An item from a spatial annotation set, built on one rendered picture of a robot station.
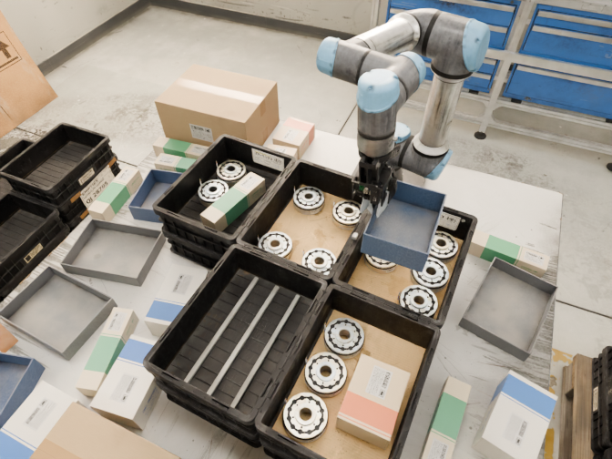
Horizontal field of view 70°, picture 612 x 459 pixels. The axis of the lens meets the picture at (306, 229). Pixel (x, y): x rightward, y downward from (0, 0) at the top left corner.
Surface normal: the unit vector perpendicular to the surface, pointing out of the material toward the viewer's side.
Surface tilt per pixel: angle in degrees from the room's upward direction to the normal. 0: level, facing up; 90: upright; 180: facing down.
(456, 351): 0
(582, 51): 90
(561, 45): 90
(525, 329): 0
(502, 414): 0
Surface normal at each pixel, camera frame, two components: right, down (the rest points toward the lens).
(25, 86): 0.86, 0.11
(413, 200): -0.39, 0.71
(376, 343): 0.00, -0.64
